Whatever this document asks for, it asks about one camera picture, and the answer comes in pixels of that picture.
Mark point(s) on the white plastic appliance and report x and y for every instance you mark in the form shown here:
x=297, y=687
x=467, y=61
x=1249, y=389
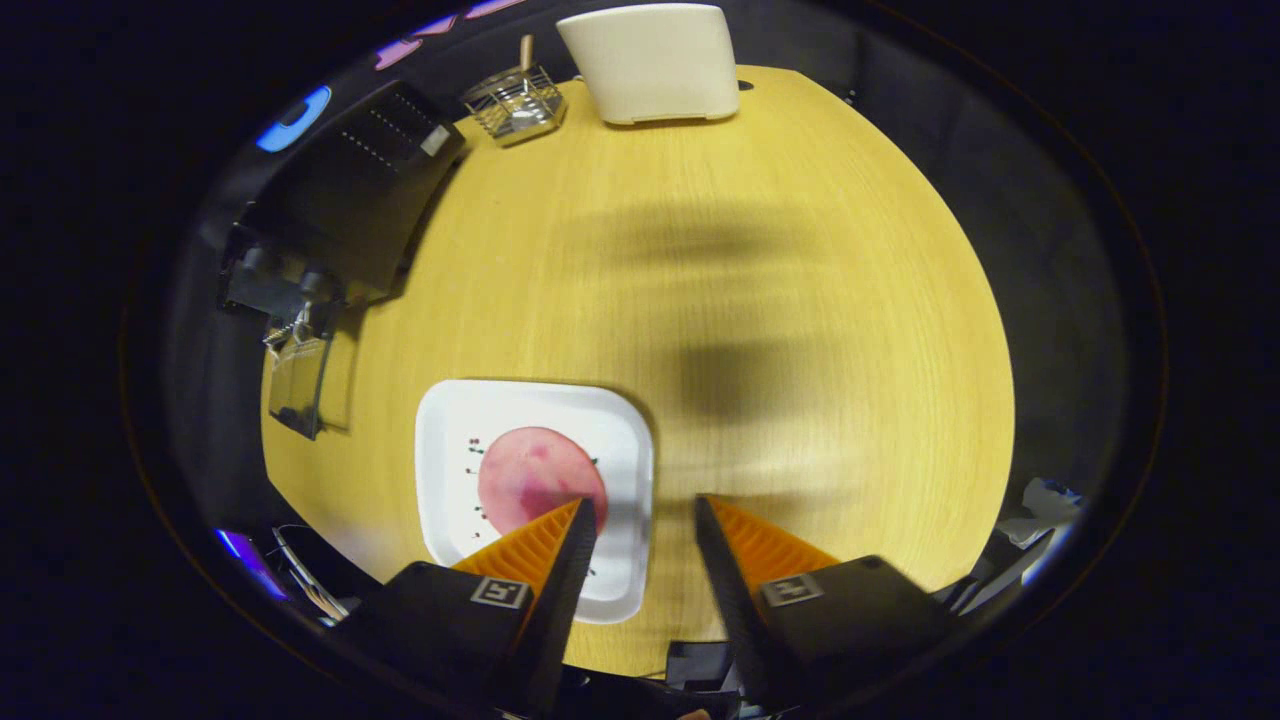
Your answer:
x=655, y=60

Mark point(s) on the black backdrop cloth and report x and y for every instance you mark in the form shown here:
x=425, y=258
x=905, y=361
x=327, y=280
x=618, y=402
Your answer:
x=1060, y=300

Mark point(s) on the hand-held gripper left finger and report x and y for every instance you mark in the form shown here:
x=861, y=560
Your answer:
x=555, y=610

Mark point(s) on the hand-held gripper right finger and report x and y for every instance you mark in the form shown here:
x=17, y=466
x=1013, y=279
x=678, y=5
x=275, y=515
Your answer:
x=735, y=610

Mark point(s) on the white square plate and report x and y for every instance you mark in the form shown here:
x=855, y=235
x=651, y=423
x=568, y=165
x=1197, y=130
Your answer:
x=450, y=480

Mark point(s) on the black toaster oven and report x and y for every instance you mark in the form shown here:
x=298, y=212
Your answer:
x=350, y=200

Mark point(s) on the pink round ham slice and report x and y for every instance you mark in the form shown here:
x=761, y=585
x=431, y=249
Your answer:
x=525, y=480

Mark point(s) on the wooden utensil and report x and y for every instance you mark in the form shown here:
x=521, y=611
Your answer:
x=527, y=52

